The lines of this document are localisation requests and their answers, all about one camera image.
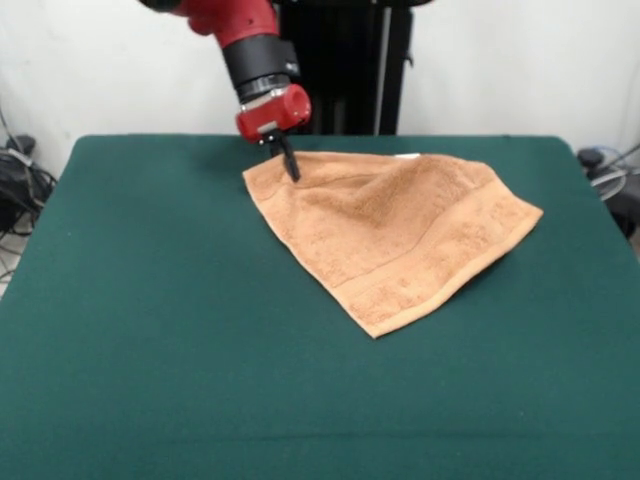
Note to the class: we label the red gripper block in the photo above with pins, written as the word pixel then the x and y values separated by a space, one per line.
pixel 272 117

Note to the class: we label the tan terry towel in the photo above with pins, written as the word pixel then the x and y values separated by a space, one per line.
pixel 390 230

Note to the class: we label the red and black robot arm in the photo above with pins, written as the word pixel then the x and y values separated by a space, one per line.
pixel 250 40

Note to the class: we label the dark green table cloth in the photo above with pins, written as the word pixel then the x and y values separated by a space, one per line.
pixel 150 350

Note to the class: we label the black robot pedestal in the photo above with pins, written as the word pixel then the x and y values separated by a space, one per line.
pixel 350 75

